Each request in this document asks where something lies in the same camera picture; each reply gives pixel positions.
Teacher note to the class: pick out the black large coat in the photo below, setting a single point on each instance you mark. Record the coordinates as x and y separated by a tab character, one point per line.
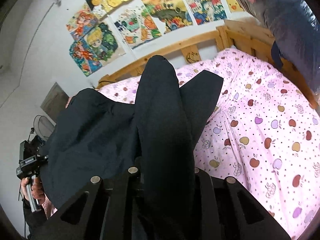
140	139

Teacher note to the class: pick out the dark blue bagged clothes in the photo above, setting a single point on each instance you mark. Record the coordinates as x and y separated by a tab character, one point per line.
296	34

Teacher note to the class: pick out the person's left hand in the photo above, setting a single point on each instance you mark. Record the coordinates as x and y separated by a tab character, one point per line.
37	191

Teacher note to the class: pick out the standing fan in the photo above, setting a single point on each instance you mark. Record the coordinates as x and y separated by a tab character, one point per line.
42	128

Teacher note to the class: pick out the orange-haired girl drawing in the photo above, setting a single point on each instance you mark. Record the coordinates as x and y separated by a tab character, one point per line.
84	57

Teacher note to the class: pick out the blonde boy drawing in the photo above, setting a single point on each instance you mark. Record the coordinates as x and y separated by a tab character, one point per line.
104	44

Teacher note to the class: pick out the mermaid drawing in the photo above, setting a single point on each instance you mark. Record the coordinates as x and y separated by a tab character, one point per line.
81	23

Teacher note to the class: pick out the fruit and cup drawing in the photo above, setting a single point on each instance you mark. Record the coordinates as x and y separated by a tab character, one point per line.
135	24

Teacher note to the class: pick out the landscape hill drawing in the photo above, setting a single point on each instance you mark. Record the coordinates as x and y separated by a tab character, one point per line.
170	15

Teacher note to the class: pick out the city and waves drawing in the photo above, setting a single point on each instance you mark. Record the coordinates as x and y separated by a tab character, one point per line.
205	11

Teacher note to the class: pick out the pink apple-print quilt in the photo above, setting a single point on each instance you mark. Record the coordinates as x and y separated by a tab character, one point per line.
260	130

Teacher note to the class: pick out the wooden bed frame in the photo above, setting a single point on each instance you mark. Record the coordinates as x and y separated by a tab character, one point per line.
244	34

